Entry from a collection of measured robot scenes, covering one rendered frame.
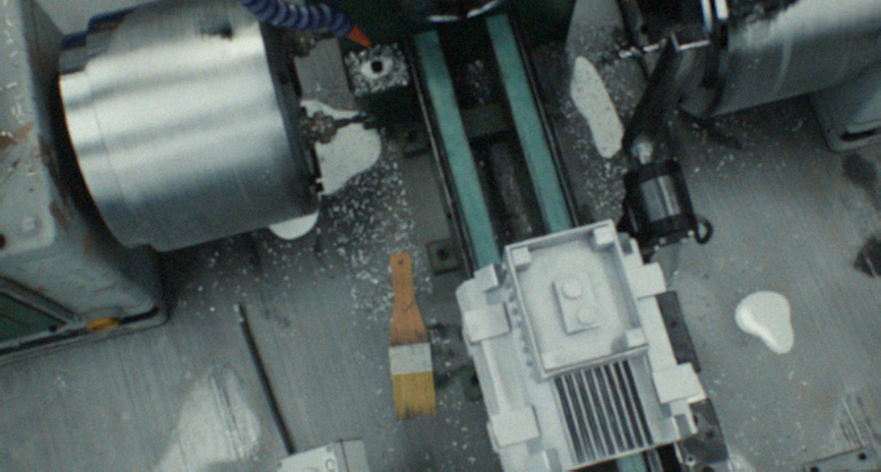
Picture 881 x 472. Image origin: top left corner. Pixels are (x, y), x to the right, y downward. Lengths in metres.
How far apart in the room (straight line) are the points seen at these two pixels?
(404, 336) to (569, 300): 0.36
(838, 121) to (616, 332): 0.53
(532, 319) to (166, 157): 0.37
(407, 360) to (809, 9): 0.59
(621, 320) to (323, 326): 0.45
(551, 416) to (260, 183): 0.35
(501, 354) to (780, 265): 0.47
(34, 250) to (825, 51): 0.78
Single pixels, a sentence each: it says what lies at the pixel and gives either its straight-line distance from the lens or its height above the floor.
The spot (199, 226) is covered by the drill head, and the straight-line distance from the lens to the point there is 0.99.
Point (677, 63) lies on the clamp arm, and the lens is 0.87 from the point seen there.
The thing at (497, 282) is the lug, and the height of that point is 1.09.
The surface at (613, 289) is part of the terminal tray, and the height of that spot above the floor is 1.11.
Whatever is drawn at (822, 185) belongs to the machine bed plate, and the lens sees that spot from 1.34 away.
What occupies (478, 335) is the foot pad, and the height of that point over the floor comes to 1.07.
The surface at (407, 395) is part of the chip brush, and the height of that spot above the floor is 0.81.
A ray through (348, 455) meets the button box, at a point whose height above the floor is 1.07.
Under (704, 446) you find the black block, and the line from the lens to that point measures 1.16.
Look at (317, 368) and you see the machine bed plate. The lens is 1.21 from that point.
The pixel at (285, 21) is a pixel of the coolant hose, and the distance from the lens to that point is 0.86.
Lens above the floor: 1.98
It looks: 74 degrees down
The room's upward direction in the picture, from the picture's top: 1 degrees clockwise
